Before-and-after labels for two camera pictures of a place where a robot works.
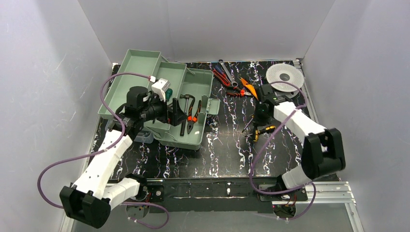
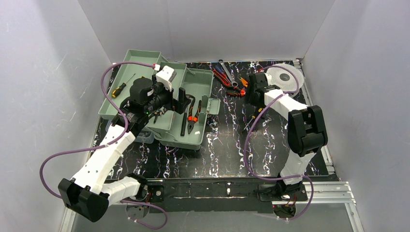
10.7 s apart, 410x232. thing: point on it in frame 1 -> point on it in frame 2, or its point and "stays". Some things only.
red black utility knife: [222, 78] stays
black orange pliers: [192, 120] stays
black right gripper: [265, 93] -> [252, 94]
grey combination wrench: [234, 83] stays
